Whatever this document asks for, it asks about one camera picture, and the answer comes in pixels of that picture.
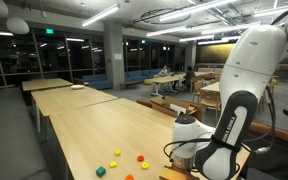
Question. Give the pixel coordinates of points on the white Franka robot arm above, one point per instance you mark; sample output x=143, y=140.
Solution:
x=250, y=66

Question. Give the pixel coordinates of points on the yellow round pouf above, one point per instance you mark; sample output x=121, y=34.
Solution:
x=147, y=81

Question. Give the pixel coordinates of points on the brown wooden chair back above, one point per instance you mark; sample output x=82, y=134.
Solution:
x=144, y=102

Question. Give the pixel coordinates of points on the blue sofa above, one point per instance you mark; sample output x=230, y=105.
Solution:
x=97, y=81
x=144, y=73

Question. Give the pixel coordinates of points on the low wooden bench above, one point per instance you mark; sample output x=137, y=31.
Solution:
x=129, y=82

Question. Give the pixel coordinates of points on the light wooden dining table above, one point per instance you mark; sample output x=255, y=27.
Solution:
x=164, y=79

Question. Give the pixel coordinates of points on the open brown cardboard box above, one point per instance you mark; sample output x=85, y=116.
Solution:
x=164, y=106

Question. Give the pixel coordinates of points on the seated person white shirt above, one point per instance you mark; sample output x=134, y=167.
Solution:
x=164, y=70

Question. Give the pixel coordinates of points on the seated person dark shirt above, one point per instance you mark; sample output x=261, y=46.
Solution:
x=188, y=76

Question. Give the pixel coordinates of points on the gray concrete column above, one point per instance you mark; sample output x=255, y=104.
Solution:
x=114, y=53

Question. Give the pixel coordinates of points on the long ceiling light strip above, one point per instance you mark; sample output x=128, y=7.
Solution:
x=197, y=37
x=100, y=14
x=274, y=9
x=165, y=30
x=192, y=10

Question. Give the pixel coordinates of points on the white plate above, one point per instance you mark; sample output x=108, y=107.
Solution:
x=77, y=87

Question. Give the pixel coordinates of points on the large light wooden table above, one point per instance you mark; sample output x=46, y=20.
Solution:
x=212, y=87

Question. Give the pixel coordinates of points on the yellow cube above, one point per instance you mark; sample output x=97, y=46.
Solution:
x=117, y=153
x=113, y=165

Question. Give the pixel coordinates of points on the green cube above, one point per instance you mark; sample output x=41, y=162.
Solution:
x=100, y=172

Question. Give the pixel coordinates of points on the green exit sign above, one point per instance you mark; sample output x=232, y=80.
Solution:
x=49, y=30

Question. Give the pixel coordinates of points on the wooden dining chair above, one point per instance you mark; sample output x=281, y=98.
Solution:
x=271, y=87

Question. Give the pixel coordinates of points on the gray upholstered bench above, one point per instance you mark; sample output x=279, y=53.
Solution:
x=7, y=133

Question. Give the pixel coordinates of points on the black chair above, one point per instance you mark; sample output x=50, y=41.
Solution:
x=277, y=160

